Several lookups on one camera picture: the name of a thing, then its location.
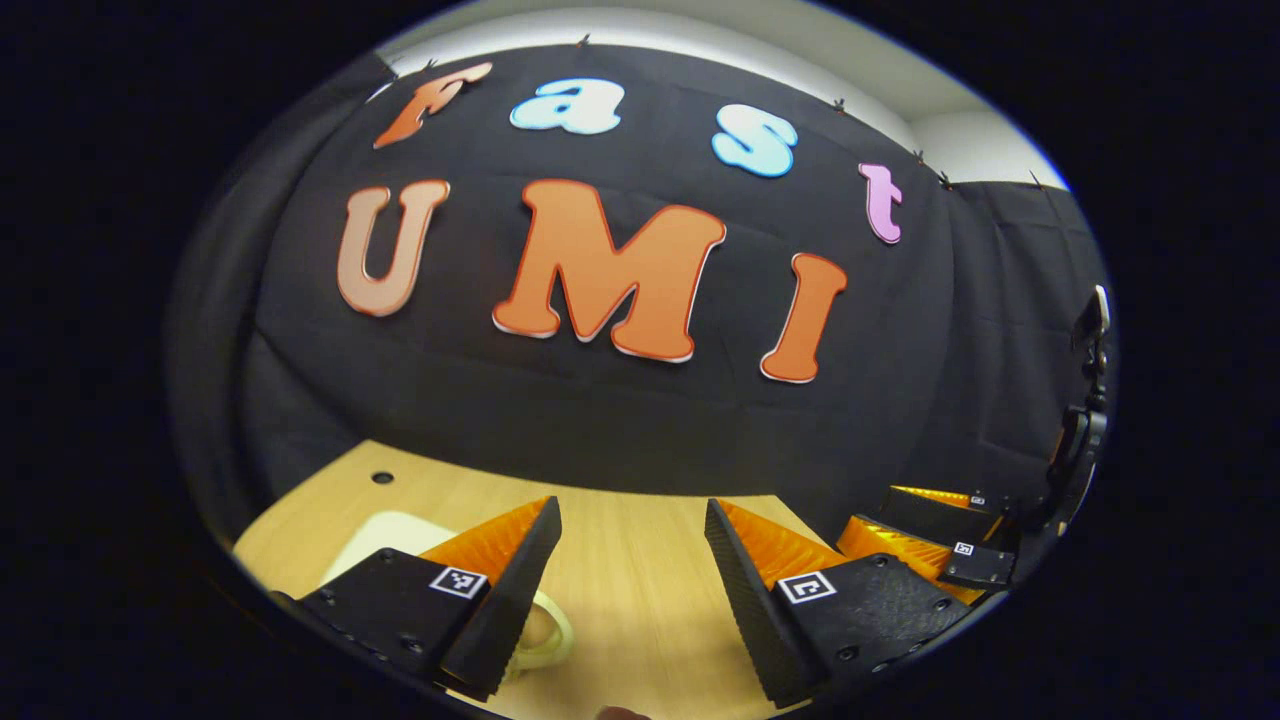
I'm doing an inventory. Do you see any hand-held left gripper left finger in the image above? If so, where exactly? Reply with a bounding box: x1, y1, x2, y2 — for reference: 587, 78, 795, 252
270, 496, 564, 704

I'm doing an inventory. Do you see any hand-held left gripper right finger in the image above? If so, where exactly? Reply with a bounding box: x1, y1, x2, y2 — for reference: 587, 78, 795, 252
704, 498, 973, 710

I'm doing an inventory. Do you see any pale yellow suitcase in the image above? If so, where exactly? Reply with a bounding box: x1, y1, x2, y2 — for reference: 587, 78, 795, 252
318, 510, 576, 673

